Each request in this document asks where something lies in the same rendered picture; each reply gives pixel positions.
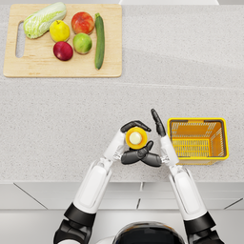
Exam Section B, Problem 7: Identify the lemon tea bottle yellow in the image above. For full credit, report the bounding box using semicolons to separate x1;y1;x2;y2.
125;126;149;151

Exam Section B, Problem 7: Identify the yellow slatted basket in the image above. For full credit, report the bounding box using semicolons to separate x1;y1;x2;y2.
167;117;230;166

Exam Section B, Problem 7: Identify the dark round robot body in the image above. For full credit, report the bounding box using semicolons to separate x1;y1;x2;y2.
112;221;187;244

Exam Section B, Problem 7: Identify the green zucchini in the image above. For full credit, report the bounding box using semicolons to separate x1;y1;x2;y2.
93;12;106;71

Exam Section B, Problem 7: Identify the green apple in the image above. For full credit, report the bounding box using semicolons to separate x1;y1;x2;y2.
72;32;93;55

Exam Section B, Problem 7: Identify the dark red plum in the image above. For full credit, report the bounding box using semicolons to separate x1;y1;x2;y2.
52;41;74;62

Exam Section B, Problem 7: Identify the wooden cutting board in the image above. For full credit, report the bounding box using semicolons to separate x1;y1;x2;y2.
3;3;123;79

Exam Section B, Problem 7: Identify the napa cabbage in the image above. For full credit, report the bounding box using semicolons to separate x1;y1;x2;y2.
22;1;68;40

